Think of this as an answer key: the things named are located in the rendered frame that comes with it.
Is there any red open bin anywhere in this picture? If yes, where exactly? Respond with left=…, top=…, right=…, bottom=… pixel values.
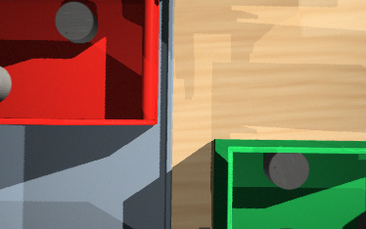
left=0, top=0, right=160, bottom=125

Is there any green bin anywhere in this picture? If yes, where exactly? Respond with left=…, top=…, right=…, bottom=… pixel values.
left=213, top=139, right=366, bottom=229

